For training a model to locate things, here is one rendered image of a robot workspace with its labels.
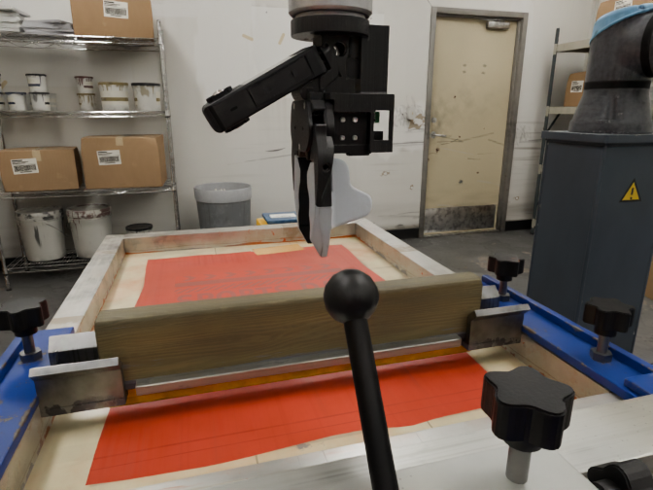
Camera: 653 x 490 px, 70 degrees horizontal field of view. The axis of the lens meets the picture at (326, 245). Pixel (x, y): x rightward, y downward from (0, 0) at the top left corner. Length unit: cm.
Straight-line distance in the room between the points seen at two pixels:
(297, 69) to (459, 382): 37
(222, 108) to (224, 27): 376
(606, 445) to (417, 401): 21
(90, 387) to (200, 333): 11
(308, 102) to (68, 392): 34
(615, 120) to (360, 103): 74
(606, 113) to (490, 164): 408
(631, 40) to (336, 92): 74
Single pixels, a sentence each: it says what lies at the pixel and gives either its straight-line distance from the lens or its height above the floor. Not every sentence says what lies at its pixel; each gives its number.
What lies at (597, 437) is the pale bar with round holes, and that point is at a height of 104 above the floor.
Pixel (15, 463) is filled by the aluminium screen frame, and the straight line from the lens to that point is 46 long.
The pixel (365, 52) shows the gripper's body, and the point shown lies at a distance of 45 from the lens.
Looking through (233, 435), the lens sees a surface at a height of 96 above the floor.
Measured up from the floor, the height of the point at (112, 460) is 96.
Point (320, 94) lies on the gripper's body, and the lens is 42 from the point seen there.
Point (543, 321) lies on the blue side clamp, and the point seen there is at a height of 100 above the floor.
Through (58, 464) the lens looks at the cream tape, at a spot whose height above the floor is 96.
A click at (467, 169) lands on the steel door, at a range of 501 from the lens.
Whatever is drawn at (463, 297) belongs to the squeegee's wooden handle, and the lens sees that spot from 55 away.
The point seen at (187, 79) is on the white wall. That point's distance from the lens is 412.
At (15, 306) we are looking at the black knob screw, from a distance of 55.
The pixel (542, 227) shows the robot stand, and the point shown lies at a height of 99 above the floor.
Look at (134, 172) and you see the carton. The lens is 368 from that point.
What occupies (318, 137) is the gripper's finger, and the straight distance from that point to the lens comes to 41.
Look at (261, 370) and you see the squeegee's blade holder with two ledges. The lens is 49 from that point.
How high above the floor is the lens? 124
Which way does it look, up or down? 16 degrees down
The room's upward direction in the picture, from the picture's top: straight up
